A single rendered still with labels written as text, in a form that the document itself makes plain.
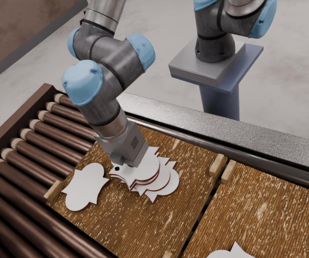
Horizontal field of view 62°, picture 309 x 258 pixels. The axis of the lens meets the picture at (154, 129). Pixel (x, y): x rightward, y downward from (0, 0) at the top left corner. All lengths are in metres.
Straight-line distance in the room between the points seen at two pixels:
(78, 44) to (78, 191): 0.40
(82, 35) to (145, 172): 0.35
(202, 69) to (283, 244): 0.62
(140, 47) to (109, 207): 0.42
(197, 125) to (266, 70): 1.60
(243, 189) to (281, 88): 1.61
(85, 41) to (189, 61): 0.53
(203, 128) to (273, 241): 0.36
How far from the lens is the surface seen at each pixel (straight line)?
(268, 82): 2.25
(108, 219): 0.72
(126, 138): 0.56
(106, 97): 0.49
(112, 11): 0.62
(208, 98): 1.14
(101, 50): 0.55
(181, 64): 1.03
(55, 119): 1.07
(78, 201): 0.77
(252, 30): 0.86
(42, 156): 0.98
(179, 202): 0.67
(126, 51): 0.51
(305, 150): 0.77
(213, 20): 0.92
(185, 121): 0.83
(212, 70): 0.98
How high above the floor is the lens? 1.55
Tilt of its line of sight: 49 degrees down
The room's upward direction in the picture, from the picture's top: 24 degrees counter-clockwise
